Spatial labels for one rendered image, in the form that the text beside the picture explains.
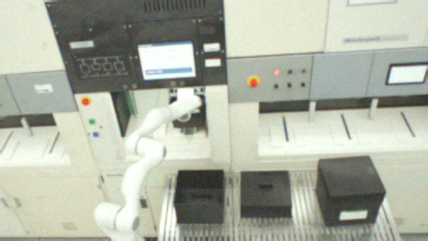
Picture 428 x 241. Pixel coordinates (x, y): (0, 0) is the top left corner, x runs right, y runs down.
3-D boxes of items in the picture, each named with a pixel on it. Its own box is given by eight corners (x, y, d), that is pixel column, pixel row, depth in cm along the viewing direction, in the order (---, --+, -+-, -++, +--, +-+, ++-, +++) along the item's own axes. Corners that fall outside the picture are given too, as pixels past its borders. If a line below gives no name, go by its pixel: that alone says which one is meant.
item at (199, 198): (180, 189, 271) (177, 169, 260) (225, 188, 267) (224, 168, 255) (175, 223, 251) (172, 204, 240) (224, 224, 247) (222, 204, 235)
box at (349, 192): (324, 228, 236) (330, 197, 219) (313, 190, 257) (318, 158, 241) (377, 223, 233) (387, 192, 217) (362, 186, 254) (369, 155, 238)
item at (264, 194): (240, 217, 248) (240, 202, 240) (240, 181, 270) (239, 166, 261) (292, 217, 244) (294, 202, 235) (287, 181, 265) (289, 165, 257)
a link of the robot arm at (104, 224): (129, 252, 217) (119, 222, 202) (99, 242, 225) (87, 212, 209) (140, 234, 225) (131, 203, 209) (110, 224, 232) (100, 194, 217)
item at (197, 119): (171, 133, 288) (165, 93, 267) (174, 115, 303) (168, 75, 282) (208, 131, 284) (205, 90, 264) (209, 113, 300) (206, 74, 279)
